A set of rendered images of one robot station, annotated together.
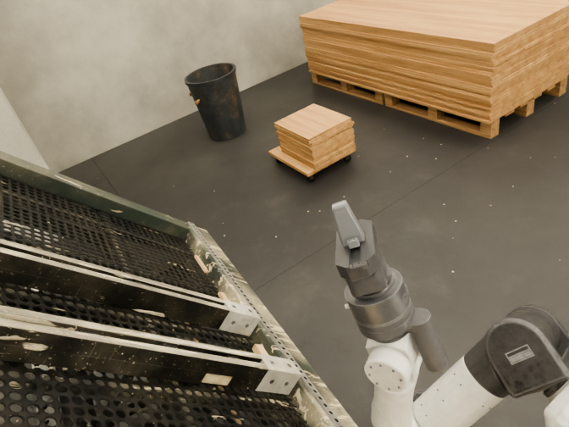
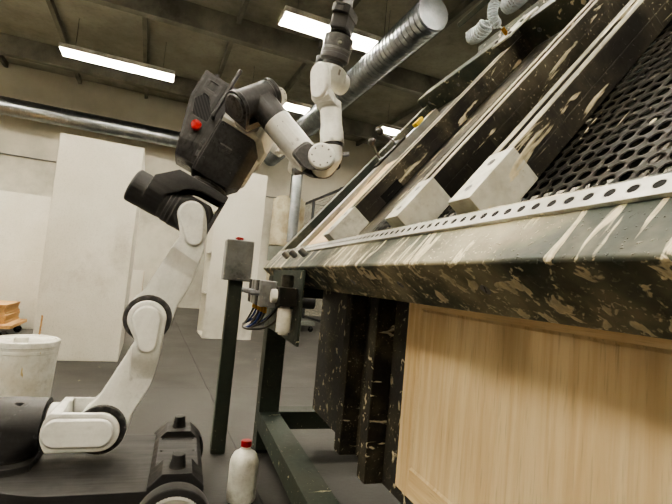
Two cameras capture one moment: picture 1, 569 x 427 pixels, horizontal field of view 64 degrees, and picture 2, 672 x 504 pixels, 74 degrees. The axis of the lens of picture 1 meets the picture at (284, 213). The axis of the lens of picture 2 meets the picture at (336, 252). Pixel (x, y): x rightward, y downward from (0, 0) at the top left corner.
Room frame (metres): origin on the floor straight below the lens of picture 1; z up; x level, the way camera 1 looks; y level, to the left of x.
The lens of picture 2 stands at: (1.76, 0.01, 0.77)
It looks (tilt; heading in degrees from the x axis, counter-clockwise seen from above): 4 degrees up; 183
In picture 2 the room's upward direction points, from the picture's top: 5 degrees clockwise
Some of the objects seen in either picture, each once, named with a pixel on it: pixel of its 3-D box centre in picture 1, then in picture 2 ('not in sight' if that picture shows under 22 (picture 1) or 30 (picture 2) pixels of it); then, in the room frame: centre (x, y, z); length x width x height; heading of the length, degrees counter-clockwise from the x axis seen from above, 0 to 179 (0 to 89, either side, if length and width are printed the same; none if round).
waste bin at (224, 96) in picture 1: (218, 103); not in sight; (4.56, 0.37, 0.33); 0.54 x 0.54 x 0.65
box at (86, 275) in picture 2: not in sight; (95, 250); (-2.10, -2.27, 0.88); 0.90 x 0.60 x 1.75; 25
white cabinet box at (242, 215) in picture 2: not in sight; (231, 255); (-3.91, -1.57, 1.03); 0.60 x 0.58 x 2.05; 25
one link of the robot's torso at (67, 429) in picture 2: not in sight; (86, 423); (0.37, -0.77, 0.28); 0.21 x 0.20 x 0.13; 111
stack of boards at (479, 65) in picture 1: (417, 49); not in sight; (4.41, -1.69, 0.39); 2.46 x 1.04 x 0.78; 25
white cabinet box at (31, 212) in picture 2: not in sight; (28, 229); (-3.26, -3.78, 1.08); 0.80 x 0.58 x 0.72; 25
